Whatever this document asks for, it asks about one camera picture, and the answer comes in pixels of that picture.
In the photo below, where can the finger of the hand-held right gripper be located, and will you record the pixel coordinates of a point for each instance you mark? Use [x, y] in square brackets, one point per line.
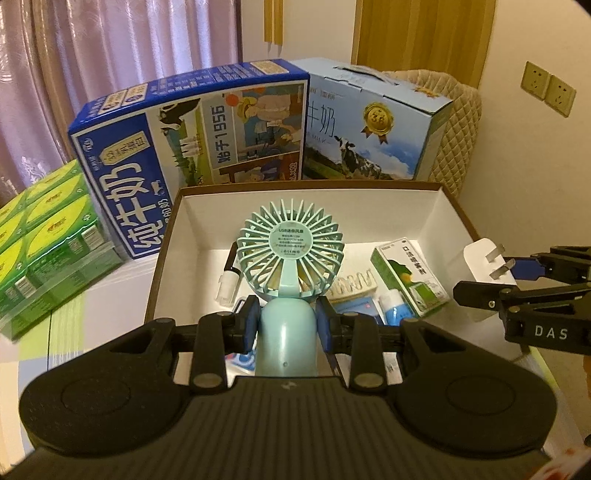
[480, 293]
[526, 267]

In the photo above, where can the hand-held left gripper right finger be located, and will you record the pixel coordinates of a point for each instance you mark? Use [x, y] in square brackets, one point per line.
[325, 327]

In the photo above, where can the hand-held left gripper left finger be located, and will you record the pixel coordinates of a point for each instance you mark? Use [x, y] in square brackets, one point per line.
[250, 323]

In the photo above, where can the white charger plug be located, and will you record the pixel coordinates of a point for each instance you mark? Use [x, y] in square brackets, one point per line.
[478, 263]

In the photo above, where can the blue and white medicine box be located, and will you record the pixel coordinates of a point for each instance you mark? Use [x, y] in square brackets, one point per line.
[358, 309]

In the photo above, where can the small brown bottle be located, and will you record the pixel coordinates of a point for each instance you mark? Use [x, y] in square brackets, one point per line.
[229, 277]

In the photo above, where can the white hair clip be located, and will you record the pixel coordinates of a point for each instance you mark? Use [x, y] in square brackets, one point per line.
[353, 282]

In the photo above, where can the green medicine box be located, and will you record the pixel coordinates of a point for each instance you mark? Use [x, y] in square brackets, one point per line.
[411, 277]

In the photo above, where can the teal handheld mini fan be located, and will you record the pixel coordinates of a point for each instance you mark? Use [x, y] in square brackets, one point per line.
[288, 244]

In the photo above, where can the brown cardboard box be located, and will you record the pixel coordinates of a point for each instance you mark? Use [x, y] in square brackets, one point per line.
[203, 217]

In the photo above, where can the checked tablecloth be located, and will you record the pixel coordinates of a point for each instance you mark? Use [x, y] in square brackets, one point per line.
[92, 314]

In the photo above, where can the beige quilted chair cover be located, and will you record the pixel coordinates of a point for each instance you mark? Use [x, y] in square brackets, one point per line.
[457, 124]

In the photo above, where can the dark blue milk carton box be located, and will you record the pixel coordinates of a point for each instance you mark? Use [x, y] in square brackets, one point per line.
[138, 184]

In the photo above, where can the green drink carton pack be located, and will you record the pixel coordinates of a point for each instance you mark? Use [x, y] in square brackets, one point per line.
[46, 240]

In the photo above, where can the wooden door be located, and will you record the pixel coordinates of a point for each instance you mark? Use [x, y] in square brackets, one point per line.
[415, 37]

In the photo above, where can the pink curtain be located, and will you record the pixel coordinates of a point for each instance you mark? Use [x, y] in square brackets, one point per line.
[92, 55]

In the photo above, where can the beige wall socket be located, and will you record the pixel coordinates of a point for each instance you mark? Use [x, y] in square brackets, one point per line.
[535, 81]
[561, 96]

